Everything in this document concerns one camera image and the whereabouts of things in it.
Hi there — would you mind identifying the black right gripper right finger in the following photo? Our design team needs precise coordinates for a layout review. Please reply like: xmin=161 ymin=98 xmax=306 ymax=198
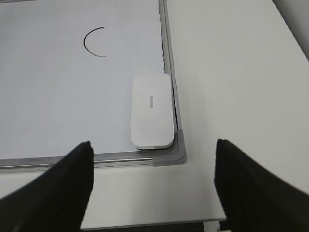
xmin=214 ymin=139 xmax=309 ymax=232

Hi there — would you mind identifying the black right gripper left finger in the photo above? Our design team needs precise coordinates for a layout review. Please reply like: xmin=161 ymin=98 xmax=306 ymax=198
xmin=0 ymin=141 xmax=94 ymax=232

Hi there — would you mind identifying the white whiteboard eraser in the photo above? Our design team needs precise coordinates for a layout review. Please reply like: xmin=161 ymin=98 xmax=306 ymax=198
xmin=130 ymin=73 xmax=174 ymax=150

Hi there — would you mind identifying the white magnetic whiteboard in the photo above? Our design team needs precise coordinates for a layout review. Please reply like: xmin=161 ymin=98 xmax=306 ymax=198
xmin=0 ymin=0 xmax=187 ymax=172

